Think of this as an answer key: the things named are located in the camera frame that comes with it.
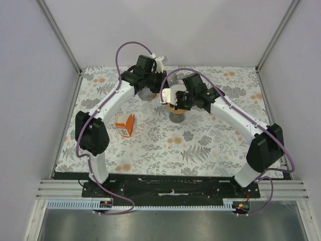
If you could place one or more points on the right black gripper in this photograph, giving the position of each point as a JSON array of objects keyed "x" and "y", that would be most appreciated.
[{"x": 178, "y": 94}]

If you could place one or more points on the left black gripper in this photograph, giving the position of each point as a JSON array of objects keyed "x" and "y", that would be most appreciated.
[{"x": 162, "y": 76}]

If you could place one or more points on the wooden ring dripper holder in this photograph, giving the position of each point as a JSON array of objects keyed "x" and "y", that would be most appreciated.
[{"x": 175, "y": 111}]

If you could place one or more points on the orange coffee filter box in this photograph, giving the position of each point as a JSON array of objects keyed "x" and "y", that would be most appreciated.
[{"x": 125, "y": 123}]

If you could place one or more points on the white paper coffee filter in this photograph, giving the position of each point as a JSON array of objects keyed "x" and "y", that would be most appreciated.
[{"x": 178, "y": 87}]

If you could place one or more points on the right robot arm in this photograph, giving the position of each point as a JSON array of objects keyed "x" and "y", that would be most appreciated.
[{"x": 266, "y": 144}]

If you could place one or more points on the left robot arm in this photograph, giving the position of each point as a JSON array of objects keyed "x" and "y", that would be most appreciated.
[{"x": 90, "y": 127}]

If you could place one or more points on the grey ribbed glass dripper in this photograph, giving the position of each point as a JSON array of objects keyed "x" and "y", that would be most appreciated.
[{"x": 146, "y": 94}]

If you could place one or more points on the grey glass carafe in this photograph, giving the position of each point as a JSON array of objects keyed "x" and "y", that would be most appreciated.
[{"x": 177, "y": 118}]

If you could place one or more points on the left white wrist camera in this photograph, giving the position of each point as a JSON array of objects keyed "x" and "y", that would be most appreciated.
[{"x": 159, "y": 63}]

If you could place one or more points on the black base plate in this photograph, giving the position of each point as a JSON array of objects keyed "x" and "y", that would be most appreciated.
[{"x": 155, "y": 190}]

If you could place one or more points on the light blue cable duct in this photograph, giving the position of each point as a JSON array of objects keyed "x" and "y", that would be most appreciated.
[{"x": 98, "y": 205}]

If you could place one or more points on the aluminium frame rail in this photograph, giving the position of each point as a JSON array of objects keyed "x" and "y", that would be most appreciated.
[{"x": 291, "y": 190}]

